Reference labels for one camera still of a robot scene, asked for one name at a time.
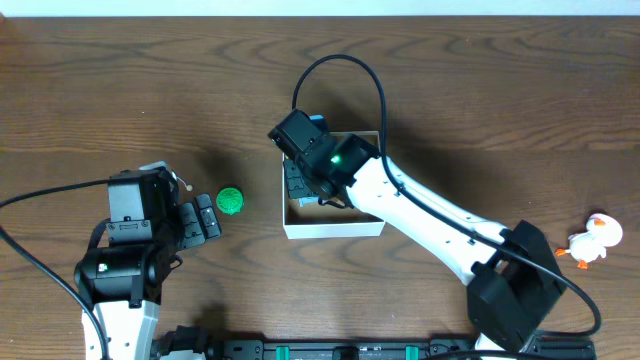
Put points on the green lattice ball toy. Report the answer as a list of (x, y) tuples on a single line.
[(230, 200)]

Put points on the white cardboard box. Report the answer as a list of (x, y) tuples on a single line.
[(314, 221)]

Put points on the yellow grey toy truck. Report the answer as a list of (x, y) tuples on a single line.
[(307, 201)]

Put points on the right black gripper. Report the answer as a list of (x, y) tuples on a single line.
[(296, 187)]

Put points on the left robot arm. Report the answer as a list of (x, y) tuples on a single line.
[(129, 256)]

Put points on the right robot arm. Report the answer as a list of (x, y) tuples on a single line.
[(510, 275)]

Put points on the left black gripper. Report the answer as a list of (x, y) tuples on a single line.
[(186, 226)]

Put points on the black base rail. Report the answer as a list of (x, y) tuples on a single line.
[(196, 343)]

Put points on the white pink duck toy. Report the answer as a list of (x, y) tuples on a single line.
[(601, 232)]

